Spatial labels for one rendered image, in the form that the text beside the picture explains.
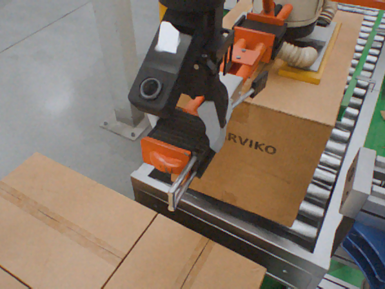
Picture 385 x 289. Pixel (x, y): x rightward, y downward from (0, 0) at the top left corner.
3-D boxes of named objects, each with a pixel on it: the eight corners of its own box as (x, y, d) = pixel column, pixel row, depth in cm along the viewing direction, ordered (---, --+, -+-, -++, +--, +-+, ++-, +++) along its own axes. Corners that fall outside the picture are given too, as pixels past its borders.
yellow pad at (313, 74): (307, 21, 104) (311, 5, 101) (340, 28, 101) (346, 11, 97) (276, 76, 82) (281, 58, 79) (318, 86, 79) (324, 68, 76)
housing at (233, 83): (207, 89, 61) (208, 68, 58) (242, 99, 59) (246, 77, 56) (191, 110, 57) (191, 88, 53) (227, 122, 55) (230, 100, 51)
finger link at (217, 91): (237, 121, 41) (217, 57, 37) (233, 129, 40) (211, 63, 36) (204, 122, 44) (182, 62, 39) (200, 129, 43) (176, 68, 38)
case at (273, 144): (233, 86, 148) (245, -7, 119) (326, 111, 136) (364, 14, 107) (170, 180, 109) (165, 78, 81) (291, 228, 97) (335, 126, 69)
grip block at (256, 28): (240, 36, 76) (244, 10, 72) (283, 46, 73) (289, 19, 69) (227, 53, 70) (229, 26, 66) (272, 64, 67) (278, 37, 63)
